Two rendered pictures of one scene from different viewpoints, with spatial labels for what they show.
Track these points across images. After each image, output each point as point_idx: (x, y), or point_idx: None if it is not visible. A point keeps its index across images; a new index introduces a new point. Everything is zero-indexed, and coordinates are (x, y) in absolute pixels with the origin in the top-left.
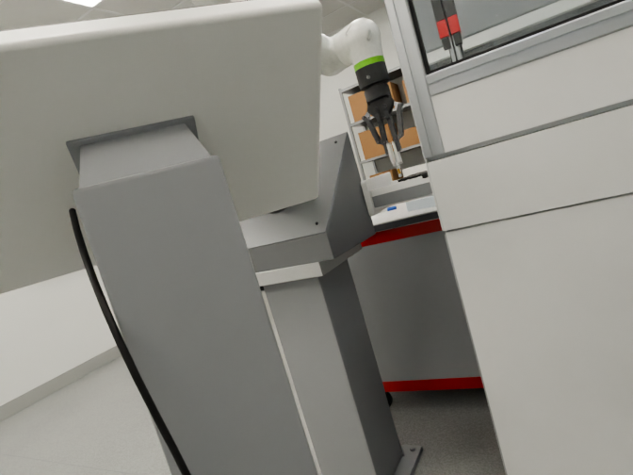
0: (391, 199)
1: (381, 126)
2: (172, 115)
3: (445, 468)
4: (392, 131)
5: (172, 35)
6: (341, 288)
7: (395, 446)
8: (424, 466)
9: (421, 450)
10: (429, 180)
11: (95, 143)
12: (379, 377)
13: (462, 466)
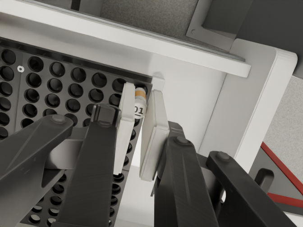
0: (184, 41)
1: (190, 212)
2: None
3: (170, 6)
4: (101, 151)
5: None
6: None
7: (209, 17)
8: (185, 14)
9: (186, 32)
10: (53, 9)
11: None
12: (223, 25)
13: (156, 7)
